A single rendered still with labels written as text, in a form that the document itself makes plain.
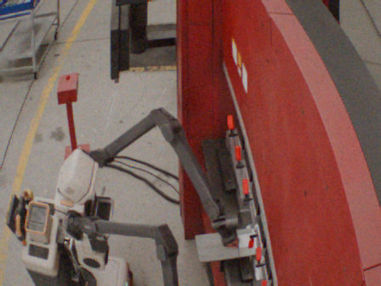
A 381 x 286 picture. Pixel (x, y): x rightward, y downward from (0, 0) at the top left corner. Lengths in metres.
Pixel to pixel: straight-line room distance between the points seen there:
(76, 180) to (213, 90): 1.02
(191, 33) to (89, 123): 2.12
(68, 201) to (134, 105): 2.49
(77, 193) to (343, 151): 1.54
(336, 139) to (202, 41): 1.76
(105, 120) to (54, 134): 0.50
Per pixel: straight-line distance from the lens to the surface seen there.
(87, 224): 2.58
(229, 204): 3.18
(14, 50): 5.79
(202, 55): 3.16
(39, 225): 3.10
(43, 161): 4.78
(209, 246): 2.84
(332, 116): 1.51
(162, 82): 5.32
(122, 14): 3.36
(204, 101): 3.34
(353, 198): 1.31
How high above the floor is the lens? 3.24
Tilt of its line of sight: 43 degrees down
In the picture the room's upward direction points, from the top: straight up
